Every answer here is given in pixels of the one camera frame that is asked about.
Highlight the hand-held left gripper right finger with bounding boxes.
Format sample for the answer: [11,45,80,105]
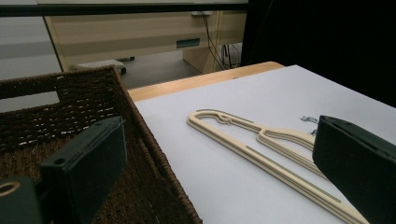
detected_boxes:
[312,114,396,224]

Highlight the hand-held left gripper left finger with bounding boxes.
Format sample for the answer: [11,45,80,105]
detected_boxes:
[39,116,128,224]

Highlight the brown woven basket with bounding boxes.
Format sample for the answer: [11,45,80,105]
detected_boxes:
[0,65,204,224]

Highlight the cream plastic clothes hanger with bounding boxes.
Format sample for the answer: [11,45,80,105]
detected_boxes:
[186,111,370,224]
[186,108,368,224]

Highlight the white cabinet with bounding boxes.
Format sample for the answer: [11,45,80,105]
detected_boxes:
[0,16,64,114]

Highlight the black curtain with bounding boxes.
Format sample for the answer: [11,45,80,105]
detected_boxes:
[240,0,396,108]

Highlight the beige wooden desk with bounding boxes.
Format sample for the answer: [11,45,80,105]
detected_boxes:
[44,10,249,75]

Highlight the black horizontal bar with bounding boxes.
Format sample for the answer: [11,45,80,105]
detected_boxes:
[0,2,250,18]

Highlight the black hanging cables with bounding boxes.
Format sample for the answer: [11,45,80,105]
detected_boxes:
[200,10,243,71]

